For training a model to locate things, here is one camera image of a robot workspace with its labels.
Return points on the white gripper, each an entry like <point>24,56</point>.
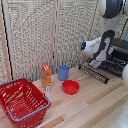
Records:
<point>95,63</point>

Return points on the red plastic bowl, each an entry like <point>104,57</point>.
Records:
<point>71,87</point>

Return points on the black dish rack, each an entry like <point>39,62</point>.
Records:
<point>100,75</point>

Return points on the blue plastic cup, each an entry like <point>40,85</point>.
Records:
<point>63,73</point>

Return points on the beige woven folding screen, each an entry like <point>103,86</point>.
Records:
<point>33,33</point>

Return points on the red shopping basket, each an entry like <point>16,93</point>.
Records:
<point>23,100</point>

